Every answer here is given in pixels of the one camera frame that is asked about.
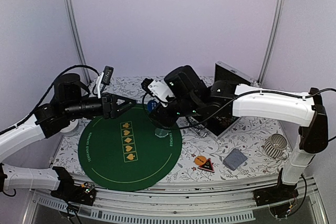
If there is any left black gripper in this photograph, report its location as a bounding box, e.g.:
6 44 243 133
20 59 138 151
64 92 137 120

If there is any orange big blind button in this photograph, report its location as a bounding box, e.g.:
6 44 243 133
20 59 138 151
194 156 207 166

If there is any blue small blind button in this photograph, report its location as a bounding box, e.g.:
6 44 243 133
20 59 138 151
146 100 158 112

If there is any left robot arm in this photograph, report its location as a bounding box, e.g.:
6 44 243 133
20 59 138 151
1 65 137 200

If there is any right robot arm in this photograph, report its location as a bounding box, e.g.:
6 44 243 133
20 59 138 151
141 65 331 201

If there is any clear dealer button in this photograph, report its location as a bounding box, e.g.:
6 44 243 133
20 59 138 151
154 128 169 138

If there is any round green poker mat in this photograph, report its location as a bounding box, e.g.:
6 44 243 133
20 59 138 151
78 104 182 191

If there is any aluminium poker chip case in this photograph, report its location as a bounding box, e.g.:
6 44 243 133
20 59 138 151
186 61 259 139

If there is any white bowl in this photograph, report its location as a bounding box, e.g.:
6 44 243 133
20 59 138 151
60 119 79 136

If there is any red black triangular button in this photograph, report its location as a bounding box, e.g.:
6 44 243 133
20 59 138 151
198 158 215 173

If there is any grey playing card deck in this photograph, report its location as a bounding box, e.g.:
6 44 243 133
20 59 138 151
223 148 247 171

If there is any striped ceramic mug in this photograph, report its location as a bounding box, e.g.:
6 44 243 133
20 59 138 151
263 134 287 160

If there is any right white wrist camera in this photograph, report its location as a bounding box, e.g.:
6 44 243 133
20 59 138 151
141 78 174 107

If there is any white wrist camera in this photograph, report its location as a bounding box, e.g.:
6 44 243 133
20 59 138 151
141 78 174 107
93 66 114 99

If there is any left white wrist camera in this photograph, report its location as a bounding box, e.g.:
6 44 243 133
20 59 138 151
93 66 114 99

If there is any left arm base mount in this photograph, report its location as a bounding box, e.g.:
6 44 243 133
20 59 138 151
50 182 97 206

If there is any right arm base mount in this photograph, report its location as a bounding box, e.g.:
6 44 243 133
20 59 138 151
253 180 299 206

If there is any left aluminium frame post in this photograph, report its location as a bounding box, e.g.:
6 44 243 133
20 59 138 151
59 0 92 84

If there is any aluminium frame post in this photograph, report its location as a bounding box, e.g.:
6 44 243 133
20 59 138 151
258 0 285 86
59 0 92 84

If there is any right aluminium frame post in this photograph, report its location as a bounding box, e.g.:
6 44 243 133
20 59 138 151
258 0 285 86

